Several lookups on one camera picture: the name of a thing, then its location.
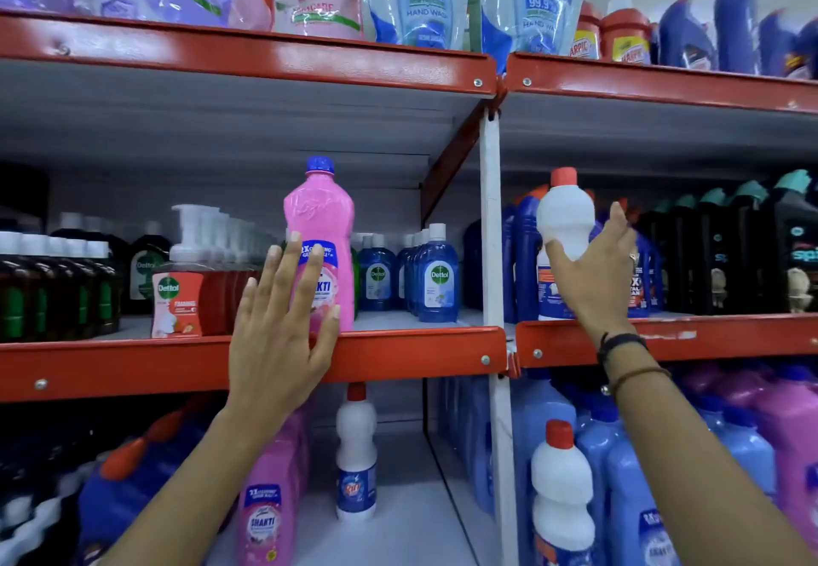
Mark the red toilet cleaner bottle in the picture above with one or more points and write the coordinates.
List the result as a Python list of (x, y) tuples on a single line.
[(585, 35), (626, 35)]

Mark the person's left thumb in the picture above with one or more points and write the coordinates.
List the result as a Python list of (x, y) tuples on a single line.
[(327, 335)]

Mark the person's right forearm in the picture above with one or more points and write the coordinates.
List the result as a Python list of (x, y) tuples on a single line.
[(696, 470)]

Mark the blue toilet cleaner bottle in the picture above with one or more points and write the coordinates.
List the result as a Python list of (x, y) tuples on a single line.
[(736, 22), (809, 48), (684, 35), (776, 45)]

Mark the white bottle with red cap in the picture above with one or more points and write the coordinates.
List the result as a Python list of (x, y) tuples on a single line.
[(565, 214), (562, 495), (356, 450)]

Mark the row of blue disinfectant bottles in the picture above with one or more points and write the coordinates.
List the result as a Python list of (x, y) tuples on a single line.
[(438, 278)]

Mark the large blue orange-capped bottle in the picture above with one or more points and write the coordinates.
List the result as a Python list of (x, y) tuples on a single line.
[(121, 489)]

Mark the white shelf upright post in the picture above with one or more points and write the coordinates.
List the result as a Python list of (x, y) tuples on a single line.
[(492, 220)]

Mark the red metal shelf beam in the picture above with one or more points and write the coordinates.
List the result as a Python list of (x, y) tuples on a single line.
[(223, 51), (671, 83), (716, 335), (128, 361)]

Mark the row of blue orange-capped bottles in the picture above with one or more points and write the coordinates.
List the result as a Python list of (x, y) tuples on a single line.
[(521, 252)]

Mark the black wristband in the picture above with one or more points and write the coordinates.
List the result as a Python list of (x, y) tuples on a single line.
[(621, 342)]

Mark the pink bottle with blue cap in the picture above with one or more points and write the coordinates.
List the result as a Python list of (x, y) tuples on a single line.
[(319, 214)]

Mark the person's right hand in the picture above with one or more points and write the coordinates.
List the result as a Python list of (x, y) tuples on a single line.
[(597, 291)]

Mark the group of black white-capped bottles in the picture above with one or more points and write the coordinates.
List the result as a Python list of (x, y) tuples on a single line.
[(32, 495)]

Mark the row of black teal-capped bottles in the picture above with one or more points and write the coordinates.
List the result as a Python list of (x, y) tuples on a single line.
[(754, 246)]

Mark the red diagonal shelf brace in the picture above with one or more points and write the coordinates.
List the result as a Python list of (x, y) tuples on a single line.
[(450, 163)]

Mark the person's left forearm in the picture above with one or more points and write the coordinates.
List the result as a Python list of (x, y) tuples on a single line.
[(192, 495)]

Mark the dark bottle with green label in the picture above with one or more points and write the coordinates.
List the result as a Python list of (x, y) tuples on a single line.
[(146, 272)]

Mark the person's left hand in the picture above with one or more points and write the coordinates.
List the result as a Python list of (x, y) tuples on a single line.
[(271, 355)]

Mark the person's left middle finger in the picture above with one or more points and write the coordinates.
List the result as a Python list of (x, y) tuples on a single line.
[(291, 278)]

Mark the person's right thumb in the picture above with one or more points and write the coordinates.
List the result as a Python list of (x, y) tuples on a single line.
[(559, 262)]

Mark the group of light blue bottles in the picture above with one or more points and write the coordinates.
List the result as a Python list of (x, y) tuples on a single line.
[(632, 508)]

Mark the person's left little finger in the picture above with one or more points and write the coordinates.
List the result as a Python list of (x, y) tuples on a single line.
[(246, 303)]

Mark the row of brown antiseptic bottles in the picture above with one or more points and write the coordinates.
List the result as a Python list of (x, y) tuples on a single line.
[(45, 291)]

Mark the grey shelf board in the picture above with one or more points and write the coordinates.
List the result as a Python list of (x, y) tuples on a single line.
[(639, 137), (223, 118), (396, 533)]

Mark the pink floor cleaner bottle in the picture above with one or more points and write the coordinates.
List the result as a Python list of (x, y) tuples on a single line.
[(268, 508)]

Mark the group of pink cleaner bottles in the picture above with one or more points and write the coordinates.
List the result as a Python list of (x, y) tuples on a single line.
[(786, 418)]

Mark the row of red pump bottles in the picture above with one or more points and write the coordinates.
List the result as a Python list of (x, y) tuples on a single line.
[(185, 297)]

